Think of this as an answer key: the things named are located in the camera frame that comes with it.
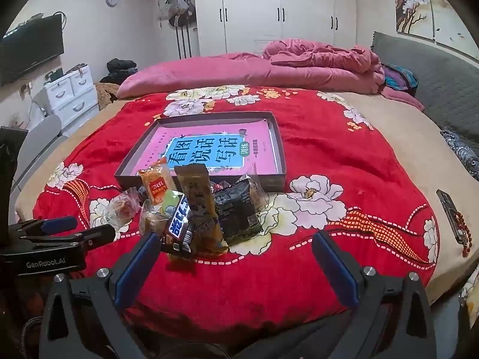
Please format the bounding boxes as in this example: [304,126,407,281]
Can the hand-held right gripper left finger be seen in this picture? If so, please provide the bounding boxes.
[39,232,161,359]

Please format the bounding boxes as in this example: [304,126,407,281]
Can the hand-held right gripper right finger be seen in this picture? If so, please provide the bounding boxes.
[312,232,438,359]

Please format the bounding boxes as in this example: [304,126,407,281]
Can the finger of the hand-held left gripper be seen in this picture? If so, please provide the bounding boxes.
[22,225,116,255]
[9,216,78,238]

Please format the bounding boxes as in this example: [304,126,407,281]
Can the clear red pastry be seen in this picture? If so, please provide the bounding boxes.
[106,191,142,229]

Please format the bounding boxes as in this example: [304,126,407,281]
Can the clear green pastry packet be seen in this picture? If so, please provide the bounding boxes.
[139,209,171,241]

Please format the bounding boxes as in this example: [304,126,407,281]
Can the dark brown chocolate bar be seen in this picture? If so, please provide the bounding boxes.
[160,195,197,258]

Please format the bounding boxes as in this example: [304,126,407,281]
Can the green-topped clear snack packet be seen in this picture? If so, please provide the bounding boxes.
[157,190,187,219]

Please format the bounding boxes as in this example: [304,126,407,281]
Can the orange pastry packet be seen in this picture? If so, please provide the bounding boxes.
[137,158,178,206]

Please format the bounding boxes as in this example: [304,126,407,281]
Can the long yellow snack packet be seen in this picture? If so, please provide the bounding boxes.
[174,164,230,255]

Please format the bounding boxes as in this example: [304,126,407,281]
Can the grey shallow cardboard box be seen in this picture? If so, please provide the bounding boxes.
[114,111,288,193]

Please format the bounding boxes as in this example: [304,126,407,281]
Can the clear crispy snack packet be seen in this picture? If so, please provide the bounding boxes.
[239,173,269,214]

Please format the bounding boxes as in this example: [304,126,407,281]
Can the black green-pea snack packet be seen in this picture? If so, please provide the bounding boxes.
[213,177,263,247]

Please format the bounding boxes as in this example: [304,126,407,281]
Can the red floral blanket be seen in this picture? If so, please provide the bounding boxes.
[33,85,440,315]

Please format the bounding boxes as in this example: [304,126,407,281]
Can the black phone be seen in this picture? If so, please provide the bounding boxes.
[436,189,470,245]

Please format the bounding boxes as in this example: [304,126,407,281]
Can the white drawer cabinet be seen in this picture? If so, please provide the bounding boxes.
[43,64,100,128]

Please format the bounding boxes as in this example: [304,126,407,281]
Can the pink book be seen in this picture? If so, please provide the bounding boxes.
[133,121,278,176]

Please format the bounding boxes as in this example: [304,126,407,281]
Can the brown fuzzy blanket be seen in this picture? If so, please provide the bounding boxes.
[94,81,121,110]

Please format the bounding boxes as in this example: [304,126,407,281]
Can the beige bed sheet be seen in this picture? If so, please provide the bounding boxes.
[15,92,479,303]

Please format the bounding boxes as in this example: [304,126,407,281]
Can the dark clothes pile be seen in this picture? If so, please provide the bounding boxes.
[106,59,139,83]

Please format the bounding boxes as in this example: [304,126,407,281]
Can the dark patterned cloth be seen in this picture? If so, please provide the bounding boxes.
[439,127,479,180]

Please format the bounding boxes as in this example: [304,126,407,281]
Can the black television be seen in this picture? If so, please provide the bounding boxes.
[0,14,65,86]

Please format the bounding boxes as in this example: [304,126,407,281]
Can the teal purple cloth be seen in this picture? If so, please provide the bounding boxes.
[382,63,419,96]

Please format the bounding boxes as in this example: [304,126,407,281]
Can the grey padded headboard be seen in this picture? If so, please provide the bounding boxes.
[370,32,479,146]

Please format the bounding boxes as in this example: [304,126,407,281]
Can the pink quilt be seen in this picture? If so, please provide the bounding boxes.
[117,38,425,112]

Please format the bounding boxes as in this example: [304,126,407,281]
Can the hanging hats and bags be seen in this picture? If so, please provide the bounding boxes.
[157,0,197,60]

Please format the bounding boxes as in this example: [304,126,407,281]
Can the white wardrobe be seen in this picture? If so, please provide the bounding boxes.
[192,0,358,58]

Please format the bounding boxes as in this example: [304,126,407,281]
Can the red bead bracelet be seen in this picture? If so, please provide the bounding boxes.
[453,211,474,258]

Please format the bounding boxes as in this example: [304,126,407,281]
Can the floral wall art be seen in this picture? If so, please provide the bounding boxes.
[391,0,479,60]

